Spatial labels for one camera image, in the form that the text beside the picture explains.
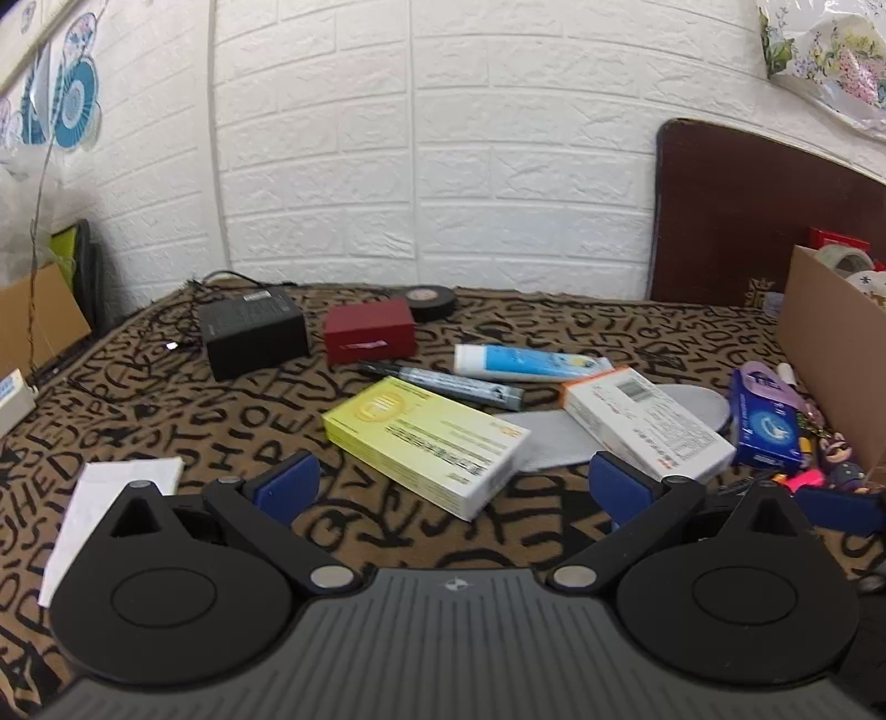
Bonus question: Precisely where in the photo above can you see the red cardboard box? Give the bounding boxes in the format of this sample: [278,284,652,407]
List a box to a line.
[324,299,416,366]

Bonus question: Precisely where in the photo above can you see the blue and white tube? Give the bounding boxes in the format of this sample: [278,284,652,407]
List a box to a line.
[453,344,615,382]

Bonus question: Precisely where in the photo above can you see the thin hanging cord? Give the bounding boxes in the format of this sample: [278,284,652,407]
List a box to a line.
[29,0,108,378]

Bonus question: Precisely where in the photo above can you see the black tape roll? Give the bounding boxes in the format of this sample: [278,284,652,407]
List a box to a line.
[403,286,456,323]

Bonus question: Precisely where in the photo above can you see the black folder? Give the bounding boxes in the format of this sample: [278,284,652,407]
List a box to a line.
[73,218,106,333]

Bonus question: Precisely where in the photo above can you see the clear plastic bag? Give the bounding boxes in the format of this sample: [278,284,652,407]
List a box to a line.
[0,159,55,286]

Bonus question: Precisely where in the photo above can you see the white and orange medicine box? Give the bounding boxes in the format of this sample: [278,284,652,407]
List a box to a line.
[559,367,736,486]

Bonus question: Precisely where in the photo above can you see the brown letter-print blanket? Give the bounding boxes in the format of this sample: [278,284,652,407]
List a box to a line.
[0,284,886,720]

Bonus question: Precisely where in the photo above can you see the blue paper fan decoration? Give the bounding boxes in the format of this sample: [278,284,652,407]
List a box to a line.
[50,14,105,150]

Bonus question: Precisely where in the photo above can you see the black product box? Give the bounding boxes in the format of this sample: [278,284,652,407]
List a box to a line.
[197,287,310,382]

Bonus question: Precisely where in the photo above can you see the white patterned tape roll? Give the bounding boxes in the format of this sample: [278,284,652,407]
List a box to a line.
[848,270,886,307]

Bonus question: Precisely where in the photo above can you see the white paper sheet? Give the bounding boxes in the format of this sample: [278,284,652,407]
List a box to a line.
[38,457,184,609]

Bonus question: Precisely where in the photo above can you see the black cable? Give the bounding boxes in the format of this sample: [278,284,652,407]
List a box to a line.
[135,270,295,354]

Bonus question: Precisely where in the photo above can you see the green folder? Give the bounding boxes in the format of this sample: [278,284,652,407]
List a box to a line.
[48,225,80,278]

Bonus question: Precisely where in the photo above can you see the clear tape roll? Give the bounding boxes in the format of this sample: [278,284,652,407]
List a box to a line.
[817,244,877,278]

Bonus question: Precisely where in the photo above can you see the blue and purple packet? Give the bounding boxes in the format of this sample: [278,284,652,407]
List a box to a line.
[730,360,804,472]

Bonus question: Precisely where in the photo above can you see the yellow-green medicine box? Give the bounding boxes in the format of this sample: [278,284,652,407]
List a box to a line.
[322,377,533,522]

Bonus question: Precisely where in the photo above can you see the cartoon figure keychain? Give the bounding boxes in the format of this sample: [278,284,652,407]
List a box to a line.
[817,433,870,494]

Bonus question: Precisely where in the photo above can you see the small red box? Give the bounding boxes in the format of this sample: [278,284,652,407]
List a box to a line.
[808,226,872,254]

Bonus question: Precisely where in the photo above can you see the white and blue box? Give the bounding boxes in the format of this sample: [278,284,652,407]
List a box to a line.
[0,370,37,437]

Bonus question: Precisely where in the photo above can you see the grey felt insole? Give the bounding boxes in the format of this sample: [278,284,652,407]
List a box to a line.
[498,384,733,473]

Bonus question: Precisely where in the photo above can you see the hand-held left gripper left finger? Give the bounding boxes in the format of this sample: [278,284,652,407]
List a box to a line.
[104,450,357,594]

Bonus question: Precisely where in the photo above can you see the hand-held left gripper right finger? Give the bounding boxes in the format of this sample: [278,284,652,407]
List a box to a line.
[552,450,815,594]

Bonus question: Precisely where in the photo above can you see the floral plastic bag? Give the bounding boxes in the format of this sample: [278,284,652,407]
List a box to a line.
[756,0,886,143]

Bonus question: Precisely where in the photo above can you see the dark brown headboard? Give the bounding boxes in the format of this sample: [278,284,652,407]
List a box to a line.
[651,117,886,309]

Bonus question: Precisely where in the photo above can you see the grey marker pen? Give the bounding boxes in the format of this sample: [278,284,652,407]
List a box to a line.
[356,360,525,409]

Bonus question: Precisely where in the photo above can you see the flat cardboard piece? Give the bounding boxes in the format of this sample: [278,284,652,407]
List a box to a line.
[0,263,94,378]

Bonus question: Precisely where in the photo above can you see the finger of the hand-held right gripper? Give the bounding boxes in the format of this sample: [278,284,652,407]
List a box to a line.
[806,486,886,536]

